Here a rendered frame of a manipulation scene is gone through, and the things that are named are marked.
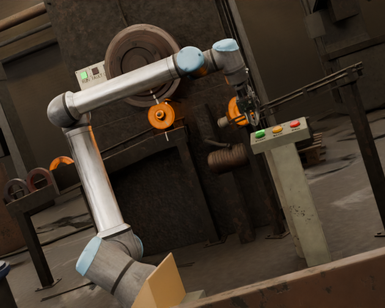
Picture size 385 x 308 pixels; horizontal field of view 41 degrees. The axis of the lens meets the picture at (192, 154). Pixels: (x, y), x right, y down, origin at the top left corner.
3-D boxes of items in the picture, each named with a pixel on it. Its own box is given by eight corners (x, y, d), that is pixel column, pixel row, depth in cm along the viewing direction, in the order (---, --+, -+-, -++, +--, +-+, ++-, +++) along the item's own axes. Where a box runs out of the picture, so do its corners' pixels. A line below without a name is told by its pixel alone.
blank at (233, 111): (247, 129, 272) (243, 131, 270) (228, 110, 278) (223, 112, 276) (258, 107, 262) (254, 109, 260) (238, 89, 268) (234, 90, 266)
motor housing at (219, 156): (238, 239, 293) (209, 151, 289) (275, 229, 288) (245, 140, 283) (235, 246, 281) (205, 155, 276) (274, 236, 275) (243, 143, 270)
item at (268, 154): (298, 251, 241) (264, 147, 237) (323, 245, 238) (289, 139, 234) (297, 260, 230) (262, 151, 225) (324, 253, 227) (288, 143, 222)
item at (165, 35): (166, 11, 291) (197, 88, 294) (96, 44, 303) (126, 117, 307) (163, 10, 285) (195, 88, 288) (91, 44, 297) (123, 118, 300)
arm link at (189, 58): (30, 102, 194) (195, 38, 179) (47, 104, 206) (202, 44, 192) (40, 131, 193) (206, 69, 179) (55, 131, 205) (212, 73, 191)
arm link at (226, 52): (210, 43, 199) (234, 33, 197) (222, 71, 205) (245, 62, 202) (210, 49, 191) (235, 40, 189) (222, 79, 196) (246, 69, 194)
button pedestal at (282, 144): (293, 263, 228) (250, 132, 223) (346, 250, 222) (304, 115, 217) (292, 277, 213) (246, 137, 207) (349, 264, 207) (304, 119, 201)
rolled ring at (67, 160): (43, 172, 320) (46, 170, 323) (65, 192, 319) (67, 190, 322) (60, 151, 315) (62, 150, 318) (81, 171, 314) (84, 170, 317)
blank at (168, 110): (143, 113, 302) (142, 114, 298) (162, 96, 297) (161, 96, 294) (161, 134, 301) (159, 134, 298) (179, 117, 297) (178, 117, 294)
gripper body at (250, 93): (239, 115, 203) (229, 88, 198) (239, 107, 210) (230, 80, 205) (258, 109, 201) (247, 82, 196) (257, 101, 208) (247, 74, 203)
